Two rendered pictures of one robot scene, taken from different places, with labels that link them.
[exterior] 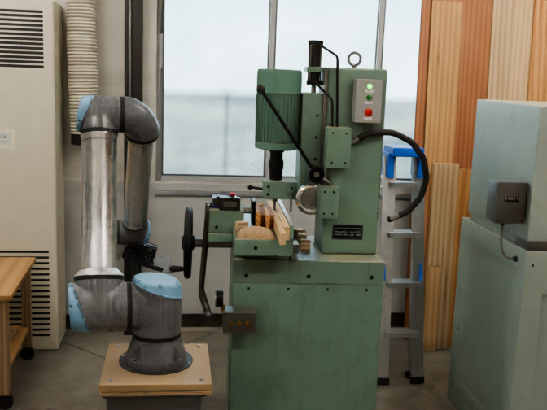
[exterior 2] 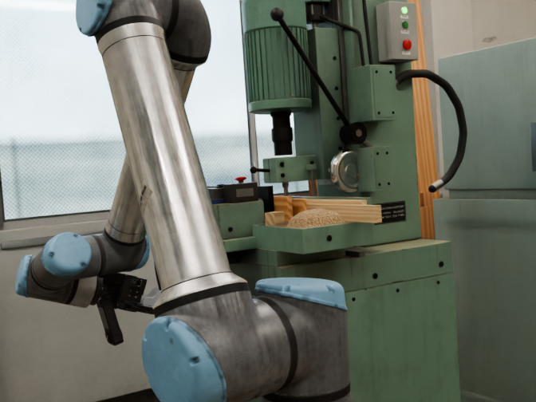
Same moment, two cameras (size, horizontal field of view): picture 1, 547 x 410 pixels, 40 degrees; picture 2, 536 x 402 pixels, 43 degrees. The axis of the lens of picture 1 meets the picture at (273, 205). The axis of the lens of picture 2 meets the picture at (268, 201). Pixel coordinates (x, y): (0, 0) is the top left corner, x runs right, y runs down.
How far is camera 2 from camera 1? 1.57 m
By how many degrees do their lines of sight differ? 27
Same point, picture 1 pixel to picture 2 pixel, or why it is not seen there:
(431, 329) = not seen: hidden behind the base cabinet
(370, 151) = (402, 101)
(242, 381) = not seen: outside the picture
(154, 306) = (326, 328)
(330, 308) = (402, 317)
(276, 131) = (291, 80)
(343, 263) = (410, 250)
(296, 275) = (360, 277)
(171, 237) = (30, 306)
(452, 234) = not seen: hidden behind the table
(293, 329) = (364, 359)
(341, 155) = (388, 102)
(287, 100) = (300, 37)
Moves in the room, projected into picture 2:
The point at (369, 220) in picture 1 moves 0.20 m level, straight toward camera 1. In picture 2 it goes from (411, 194) to (450, 195)
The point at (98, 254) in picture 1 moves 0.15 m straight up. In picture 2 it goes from (206, 247) to (199, 147)
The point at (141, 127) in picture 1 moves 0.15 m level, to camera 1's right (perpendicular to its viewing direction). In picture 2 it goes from (199, 26) to (274, 29)
